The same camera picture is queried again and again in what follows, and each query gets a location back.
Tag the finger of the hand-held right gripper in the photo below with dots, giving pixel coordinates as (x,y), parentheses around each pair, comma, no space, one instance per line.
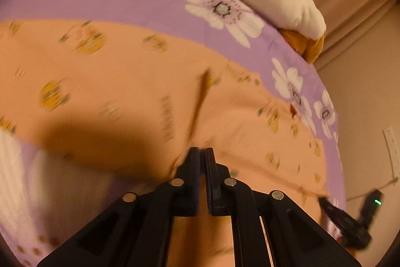
(332,210)

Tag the orange printed small garment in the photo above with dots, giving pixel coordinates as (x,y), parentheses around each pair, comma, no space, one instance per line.
(125,82)

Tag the white power strip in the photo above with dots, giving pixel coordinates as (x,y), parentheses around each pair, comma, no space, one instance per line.
(392,148)

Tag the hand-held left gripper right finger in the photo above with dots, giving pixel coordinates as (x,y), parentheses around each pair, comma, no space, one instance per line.
(208,173)

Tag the purple floral bedsheet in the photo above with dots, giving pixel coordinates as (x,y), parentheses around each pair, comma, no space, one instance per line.
(140,1)

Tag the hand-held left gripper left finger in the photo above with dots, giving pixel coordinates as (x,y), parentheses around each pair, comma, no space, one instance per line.
(194,173)

